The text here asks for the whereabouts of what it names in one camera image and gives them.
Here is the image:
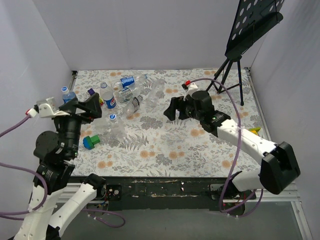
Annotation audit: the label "tall clear plastic bottle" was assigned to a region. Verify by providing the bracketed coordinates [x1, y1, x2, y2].
[145, 78, 165, 107]

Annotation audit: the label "blue green toy block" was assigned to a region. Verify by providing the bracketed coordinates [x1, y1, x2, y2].
[83, 134, 101, 150]

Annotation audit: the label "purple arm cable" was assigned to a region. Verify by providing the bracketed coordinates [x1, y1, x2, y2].
[192, 77, 264, 218]
[0, 113, 126, 228]

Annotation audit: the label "black music stand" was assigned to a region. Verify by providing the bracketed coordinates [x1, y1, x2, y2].
[214, 0, 284, 106]

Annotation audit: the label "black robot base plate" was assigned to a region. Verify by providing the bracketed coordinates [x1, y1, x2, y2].
[84, 172, 261, 213]

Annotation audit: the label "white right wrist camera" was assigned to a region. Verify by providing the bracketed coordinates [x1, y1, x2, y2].
[181, 80, 198, 101]

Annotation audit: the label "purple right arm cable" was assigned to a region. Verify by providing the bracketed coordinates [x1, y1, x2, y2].
[192, 77, 264, 218]

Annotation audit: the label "Pocari Sweat plastic bottle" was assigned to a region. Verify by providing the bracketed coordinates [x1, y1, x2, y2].
[62, 91, 76, 104]

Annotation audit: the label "Pepsi plastic bottle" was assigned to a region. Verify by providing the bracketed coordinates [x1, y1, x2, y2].
[100, 81, 117, 110]
[111, 74, 148, 91]

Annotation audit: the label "yellow green toy blocks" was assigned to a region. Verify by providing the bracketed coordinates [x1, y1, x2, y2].
[249, 127, 261, 136]

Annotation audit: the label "small labelled clear bottle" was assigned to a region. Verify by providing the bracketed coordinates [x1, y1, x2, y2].
[114, 84, 144, 103]

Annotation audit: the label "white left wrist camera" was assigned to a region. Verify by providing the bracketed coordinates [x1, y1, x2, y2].
[25, 97, 70, 118]

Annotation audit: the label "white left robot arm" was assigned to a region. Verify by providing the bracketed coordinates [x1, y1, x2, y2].
[12, 93, 107, 240]

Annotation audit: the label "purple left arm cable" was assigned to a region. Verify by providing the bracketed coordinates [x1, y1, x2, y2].
[0, 113, 126, 228]

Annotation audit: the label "colourful toy block car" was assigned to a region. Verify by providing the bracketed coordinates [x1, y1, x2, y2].
[87, 88, 104, 106]

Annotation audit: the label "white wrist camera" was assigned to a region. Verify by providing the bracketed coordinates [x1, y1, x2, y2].
[181, 80, 198, 101]
[25, 97, 70, 118]

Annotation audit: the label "Pocari Sweat cap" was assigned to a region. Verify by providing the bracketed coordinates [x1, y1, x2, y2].
[61, 86, 69, 94]
[109, 114, 117, 122]

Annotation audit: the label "clear bottle black label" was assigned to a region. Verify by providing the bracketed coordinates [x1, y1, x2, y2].
[122, 94, 143, 117]

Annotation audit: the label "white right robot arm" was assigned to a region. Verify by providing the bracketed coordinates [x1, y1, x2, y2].
[163, 90, 301, 199]

